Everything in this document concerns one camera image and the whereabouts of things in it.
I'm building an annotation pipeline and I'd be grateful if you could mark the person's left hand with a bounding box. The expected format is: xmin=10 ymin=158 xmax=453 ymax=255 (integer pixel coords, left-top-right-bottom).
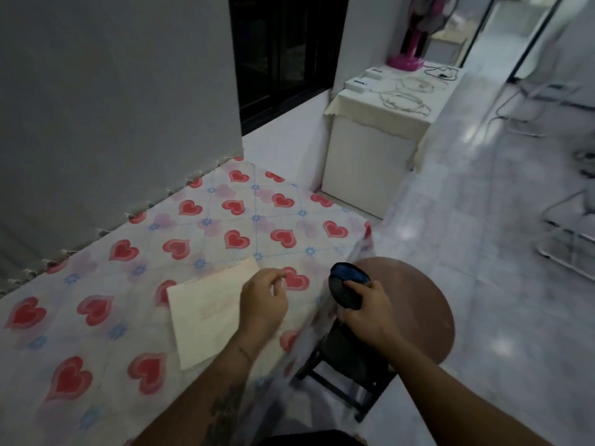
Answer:
xmin=237 ymin=268 xmax=290 ymax=342

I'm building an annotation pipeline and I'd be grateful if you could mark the person's right hand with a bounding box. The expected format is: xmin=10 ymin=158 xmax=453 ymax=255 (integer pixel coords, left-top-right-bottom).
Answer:
xmin=341 ymin=279 xmax=403 ymax=356

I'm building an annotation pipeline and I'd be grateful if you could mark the person's right forearm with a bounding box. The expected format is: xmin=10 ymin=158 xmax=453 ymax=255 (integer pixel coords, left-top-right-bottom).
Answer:
xmin=371 ymin=336 xmax=561 ymax=446

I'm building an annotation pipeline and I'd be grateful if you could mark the person's left forearm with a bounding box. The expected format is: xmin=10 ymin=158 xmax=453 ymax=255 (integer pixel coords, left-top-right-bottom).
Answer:
xmin=134 ymin=329 xmax=272 ymax=446

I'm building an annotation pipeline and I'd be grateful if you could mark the round brown stool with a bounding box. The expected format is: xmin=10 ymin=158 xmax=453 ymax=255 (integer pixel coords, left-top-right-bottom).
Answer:
xmin=296 ymin=256 xmax=456 ymax=424

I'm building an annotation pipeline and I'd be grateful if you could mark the cream paper envelope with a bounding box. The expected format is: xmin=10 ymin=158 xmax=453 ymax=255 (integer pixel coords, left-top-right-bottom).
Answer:
xmin=166 ymin=255 xmax=261 ymax=371

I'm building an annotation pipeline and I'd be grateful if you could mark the white cabinet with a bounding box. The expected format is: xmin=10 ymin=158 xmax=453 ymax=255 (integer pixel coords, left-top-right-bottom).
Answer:
xmin=321 ymin=113 xmax=419 ymax=220

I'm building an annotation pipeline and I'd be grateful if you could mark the heart print tablecloth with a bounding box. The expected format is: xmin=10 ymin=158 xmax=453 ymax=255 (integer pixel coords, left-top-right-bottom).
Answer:
xmin=0 ymin=156 xmax=375 ymax=446

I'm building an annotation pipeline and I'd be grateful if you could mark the person's dark clothing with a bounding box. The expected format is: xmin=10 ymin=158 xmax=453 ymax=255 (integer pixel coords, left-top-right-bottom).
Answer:
xmin=269 ymin=429 xmax=365 ymax=446

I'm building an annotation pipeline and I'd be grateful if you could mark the cream cabinet cloth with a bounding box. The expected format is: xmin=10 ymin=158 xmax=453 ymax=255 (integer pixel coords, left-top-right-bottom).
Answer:
xmin=324 ymin=60 xmax=465 ymax=174

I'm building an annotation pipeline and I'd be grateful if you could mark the white metal chair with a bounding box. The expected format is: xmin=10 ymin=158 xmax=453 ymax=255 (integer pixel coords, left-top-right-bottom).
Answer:
xmin=492 ymin=39 xmax=583 ymax=137
xmin=536 ymin=180 xmax=595 ymax=280

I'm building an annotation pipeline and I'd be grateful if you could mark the pink standing fan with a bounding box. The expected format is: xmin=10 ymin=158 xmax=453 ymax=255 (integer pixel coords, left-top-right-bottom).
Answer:
xmin=387 ymin=0 xmax=454 ymax=71

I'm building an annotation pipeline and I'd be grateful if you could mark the beige background table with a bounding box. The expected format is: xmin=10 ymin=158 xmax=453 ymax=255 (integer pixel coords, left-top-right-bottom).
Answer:
xmin=425 ymin=20 xmax=472 ymax=68

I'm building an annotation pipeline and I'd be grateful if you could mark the white coiled cable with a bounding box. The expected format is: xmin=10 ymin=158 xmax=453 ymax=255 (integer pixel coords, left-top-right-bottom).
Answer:
xmin=378 ymin=89 xmax=432 ymax=120
xmin=399 ymin=73 xmax=439 ymax=94

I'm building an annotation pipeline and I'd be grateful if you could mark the black window frame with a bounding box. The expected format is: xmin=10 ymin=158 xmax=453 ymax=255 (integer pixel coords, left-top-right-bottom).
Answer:
xmin=229 ymin=0 xmax=350 ymax=136

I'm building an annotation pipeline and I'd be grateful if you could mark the black cable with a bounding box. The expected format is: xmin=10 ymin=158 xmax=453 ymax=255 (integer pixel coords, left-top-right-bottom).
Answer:
xmin=424 ymin=66 xmax=460 ymax=81

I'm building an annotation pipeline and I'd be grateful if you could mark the black door frame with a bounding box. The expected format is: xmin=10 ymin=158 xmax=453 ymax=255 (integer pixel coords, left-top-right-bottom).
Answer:
xmin=506 ymin=0 xmax=569 ymax=85

